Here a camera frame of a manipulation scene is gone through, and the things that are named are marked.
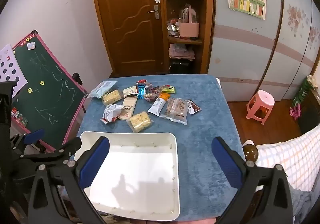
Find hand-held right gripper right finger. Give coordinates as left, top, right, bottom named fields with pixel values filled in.
left=211, top=136, right=294, bottom=224

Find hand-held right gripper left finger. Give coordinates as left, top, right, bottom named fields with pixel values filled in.
left=27, top=136, right=110, bottom=224

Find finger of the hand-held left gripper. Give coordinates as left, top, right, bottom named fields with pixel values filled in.
left=21, top=136, right=82, bottom=165
left=11, top=128, right=45, bottom=156

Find white plastic tray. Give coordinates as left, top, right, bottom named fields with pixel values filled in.
left=74, top=131, right=181, bottom=221

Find yellow cracker packet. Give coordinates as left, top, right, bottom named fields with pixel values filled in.
left=101, top=89, right=124, bottom=105
left=126, top=111, right=153, bottom=133

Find dark brown chocolate packet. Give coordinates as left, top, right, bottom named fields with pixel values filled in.
left=187, top=99, right=201, bottom=115

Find long beige snack packet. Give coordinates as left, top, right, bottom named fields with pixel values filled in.
left=118, top=97, right=138, bottom=121

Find clear brown cake packet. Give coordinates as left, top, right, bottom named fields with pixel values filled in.
left=159, top=97, right=190, bottom=125

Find small beige barcode packet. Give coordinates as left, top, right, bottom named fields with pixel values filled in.
left=122, top=86, right=139, bottom=97

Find long white snack packet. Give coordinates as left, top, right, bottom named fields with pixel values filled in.
left=147, top=97, right=167, bottom=116

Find blue foil snack packet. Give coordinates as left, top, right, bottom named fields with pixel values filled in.
left=137, top=84, right=147, bottom=99

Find green pastry packet red label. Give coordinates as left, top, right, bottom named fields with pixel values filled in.
left=160, top=84, right=176, bottom=94

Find red top walnut packet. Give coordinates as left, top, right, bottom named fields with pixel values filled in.
left=136, top=79, right=153, bottom=88

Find red chalk box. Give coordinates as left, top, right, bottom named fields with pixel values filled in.
left=11, top=107, right=28, bottom=127

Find brown round bedpost knob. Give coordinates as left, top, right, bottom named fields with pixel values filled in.
left=243, top=144, right=258, bottom=162

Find blue plush blanket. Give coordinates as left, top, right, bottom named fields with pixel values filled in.
left=70, top=74, right=247, bottom=222

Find white dotted paper sheet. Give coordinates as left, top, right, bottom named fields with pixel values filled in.
left=0, top=44, right=28, bottom=98

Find pink plastic stool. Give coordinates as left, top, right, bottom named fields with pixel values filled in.
left=246, top=89, right=275, bottom=125

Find checkered bedding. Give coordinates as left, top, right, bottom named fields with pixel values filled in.
left=255, top=128, right=320, bottom=192

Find grey cloth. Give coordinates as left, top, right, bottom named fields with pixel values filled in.
left=287, top=184, right=318, bottom=224

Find dark wooden furniture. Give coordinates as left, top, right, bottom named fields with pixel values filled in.
left=299, top=86, right=320, bottom=134

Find green bag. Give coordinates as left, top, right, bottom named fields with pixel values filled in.
left=292, top=76, right=312, bottom=107

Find black bag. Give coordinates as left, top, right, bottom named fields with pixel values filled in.
left=169, top=59, right=194, bottom=74

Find grey floral wardrobe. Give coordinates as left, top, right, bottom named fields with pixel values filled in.
left=207, top=0, right=320, bottom=102

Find folded pink clothes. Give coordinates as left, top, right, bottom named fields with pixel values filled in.
left=169, top=43, right=195, bottom=62

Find brown wooden door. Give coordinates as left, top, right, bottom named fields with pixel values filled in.
left=89, top=0, right=165, bottom=77

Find wooden shelf unit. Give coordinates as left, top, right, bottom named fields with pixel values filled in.
left=160, top=0, right=217, bottom=75

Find pile of shelf wrappers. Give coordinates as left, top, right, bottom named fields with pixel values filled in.
left=167, top=19, right=181, bottom=38

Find green chalkboard pink frame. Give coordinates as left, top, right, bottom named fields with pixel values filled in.
left=11, top=30, right=89, bottom=153

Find pink basket with handle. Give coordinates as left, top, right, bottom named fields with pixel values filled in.
left=179, top=6, right=200, bottom=39

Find silver door handle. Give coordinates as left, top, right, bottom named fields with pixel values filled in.
left=147, top=5, right=160, bottom=20

